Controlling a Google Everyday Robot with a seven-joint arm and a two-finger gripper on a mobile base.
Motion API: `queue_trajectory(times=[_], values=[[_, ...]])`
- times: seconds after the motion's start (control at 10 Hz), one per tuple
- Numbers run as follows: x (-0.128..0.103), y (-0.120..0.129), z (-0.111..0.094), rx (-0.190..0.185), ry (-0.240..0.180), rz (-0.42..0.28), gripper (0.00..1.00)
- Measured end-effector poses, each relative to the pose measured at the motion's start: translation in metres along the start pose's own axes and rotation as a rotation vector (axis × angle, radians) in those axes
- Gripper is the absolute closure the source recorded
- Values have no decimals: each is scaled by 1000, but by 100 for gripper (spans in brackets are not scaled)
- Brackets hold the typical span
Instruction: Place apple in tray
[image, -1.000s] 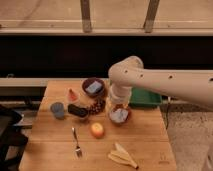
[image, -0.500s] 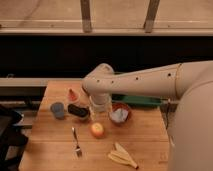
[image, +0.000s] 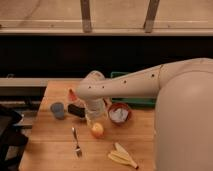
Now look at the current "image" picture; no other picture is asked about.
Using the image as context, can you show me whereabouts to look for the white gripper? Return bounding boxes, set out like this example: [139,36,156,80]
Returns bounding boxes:
[85,99,106,127]

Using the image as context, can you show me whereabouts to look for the red yellow apple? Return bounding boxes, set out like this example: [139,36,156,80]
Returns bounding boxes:
[91,123,104,138]

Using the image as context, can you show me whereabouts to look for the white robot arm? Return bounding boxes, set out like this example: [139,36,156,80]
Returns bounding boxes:
[76,58,213,171]

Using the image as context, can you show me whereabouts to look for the green plastic tray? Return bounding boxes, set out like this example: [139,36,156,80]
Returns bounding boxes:
[110,71,156,108]

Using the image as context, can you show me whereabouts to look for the black rectangular block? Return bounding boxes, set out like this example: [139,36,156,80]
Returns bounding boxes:
[68,104,85,118]

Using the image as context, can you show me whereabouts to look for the red strawberry toy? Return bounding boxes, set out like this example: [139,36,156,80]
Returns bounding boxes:
[68,89,78,102]

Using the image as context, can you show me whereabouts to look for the red bowl with cloth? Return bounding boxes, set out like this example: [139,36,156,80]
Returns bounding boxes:
[108,102,132,125]

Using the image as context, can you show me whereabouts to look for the silver fork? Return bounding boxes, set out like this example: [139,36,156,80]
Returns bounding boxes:
[72,127,82,157]

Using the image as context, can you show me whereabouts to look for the blue grey cup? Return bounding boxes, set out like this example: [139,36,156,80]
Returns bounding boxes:
[50,102,65,120]

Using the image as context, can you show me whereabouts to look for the peeled yellow banana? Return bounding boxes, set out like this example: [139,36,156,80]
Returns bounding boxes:
[108,142,139,169]

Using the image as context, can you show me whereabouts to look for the black chair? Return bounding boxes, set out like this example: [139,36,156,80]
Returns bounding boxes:
[0,105,28,171]

